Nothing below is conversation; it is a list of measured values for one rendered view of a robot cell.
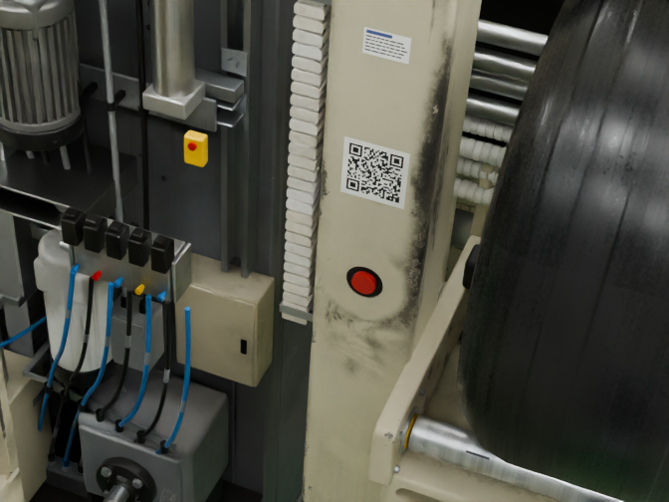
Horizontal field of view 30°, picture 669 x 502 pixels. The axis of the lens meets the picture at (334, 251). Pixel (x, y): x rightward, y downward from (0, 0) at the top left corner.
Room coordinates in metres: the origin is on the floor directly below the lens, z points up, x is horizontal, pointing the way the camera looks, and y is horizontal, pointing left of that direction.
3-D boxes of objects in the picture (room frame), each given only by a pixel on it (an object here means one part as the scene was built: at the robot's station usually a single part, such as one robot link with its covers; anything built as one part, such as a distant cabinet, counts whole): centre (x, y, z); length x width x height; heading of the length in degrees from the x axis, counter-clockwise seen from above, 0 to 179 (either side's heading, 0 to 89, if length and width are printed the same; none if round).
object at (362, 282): (1.10, -0.04, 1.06); 0.03 x 0.02 x 0.03; 71
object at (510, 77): (1.53, -0.22, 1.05); 0.20 x 0.15 x 0.30; 71
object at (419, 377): (1.16, -0.14, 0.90); 0.40 x 0.03 x 0.10; 161
